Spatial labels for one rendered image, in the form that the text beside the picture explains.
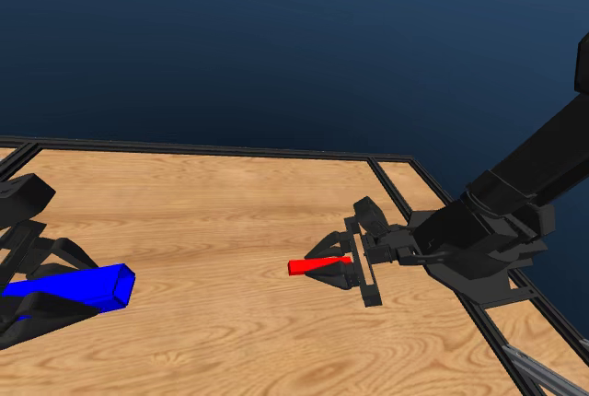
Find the thin red peg bar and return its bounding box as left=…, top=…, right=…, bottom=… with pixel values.
left=288, top=256, right=353, bottom=276

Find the blue hollow socket block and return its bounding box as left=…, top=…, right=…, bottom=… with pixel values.
left=2, top=262, right=136, bottom=321

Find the black table frame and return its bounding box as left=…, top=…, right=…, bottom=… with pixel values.
left=0, top=135, right=589, bottom=396

